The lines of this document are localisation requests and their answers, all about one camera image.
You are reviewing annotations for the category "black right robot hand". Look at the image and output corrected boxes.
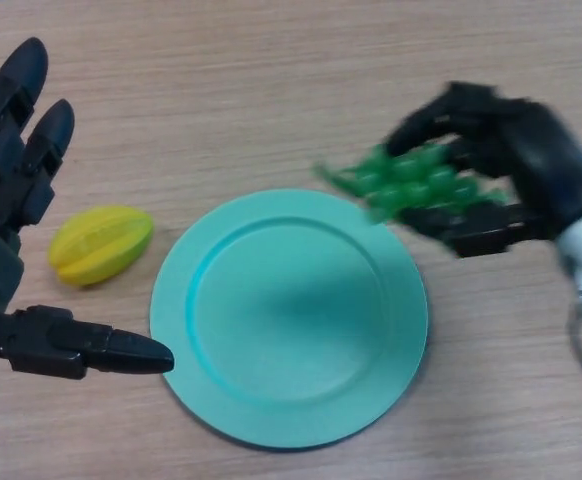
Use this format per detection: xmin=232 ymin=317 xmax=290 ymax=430
xmin=384 ymin=81 xmax=582 ymax=260

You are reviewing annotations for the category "yellow plastic starfruit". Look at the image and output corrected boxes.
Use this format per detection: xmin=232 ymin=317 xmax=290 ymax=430
xmin=47 ymin=204 xmax=155 ymax=289

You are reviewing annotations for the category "turquoise round plastic plate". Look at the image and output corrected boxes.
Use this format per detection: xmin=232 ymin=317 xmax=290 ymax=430
xmin=149 ymin=188 xmax=430 ymax=450

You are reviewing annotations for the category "green plastic grape bunch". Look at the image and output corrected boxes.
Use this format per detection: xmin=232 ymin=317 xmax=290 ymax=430
xmin=313 ymin=144 xmax=515 ymax=226

